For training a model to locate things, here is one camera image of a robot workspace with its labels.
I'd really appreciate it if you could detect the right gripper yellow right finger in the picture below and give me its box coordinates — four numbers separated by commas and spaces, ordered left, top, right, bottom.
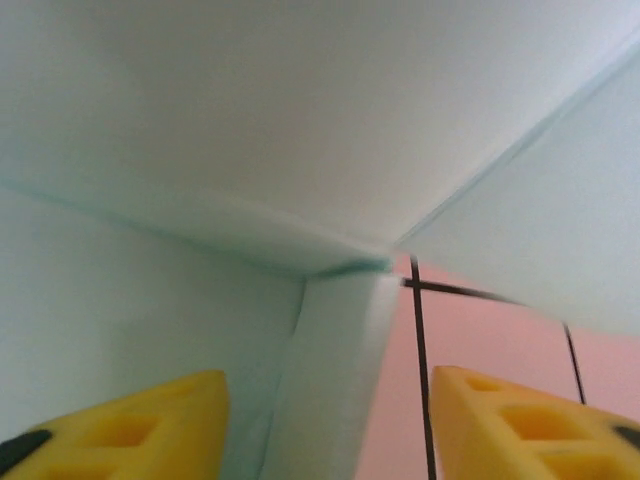
431, 363, 640, 480

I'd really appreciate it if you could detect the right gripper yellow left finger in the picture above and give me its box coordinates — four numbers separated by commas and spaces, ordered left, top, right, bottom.
0, 368, 232, 480

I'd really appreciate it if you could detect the light teal paper box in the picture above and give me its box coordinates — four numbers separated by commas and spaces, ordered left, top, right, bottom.
0, 0, 640, 480

